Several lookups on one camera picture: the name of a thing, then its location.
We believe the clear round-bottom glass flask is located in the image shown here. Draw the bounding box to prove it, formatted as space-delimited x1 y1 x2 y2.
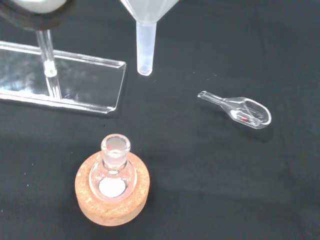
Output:
88 133 138 203

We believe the cork ring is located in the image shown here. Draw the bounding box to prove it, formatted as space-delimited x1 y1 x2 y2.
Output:
74 151 151 228

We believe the clear glass weighing funnel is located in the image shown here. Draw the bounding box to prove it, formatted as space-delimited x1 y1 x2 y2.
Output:
197 90 273 130

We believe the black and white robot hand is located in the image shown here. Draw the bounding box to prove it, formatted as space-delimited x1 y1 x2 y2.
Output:
0 0 76 32

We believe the clear acrylic funnel stand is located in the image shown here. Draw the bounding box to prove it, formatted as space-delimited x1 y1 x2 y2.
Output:
0 29 127 115

